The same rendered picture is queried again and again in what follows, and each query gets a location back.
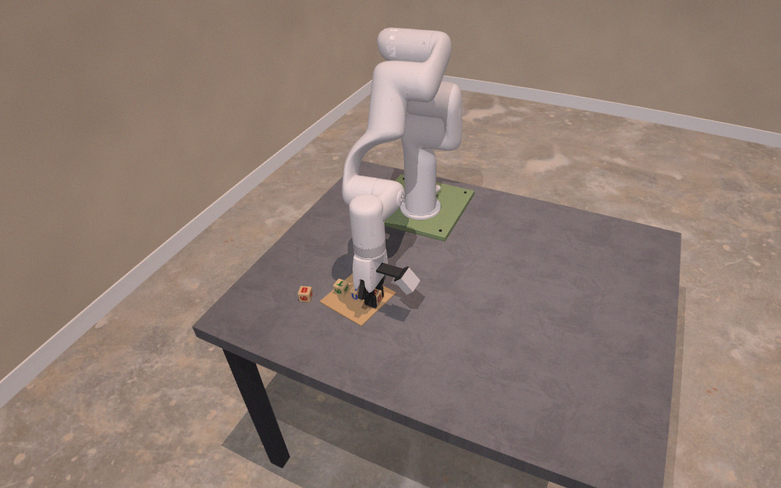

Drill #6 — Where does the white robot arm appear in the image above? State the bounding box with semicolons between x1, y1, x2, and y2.
342;28;462;258

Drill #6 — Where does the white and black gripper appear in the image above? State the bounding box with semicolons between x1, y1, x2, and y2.
353;249;388;308

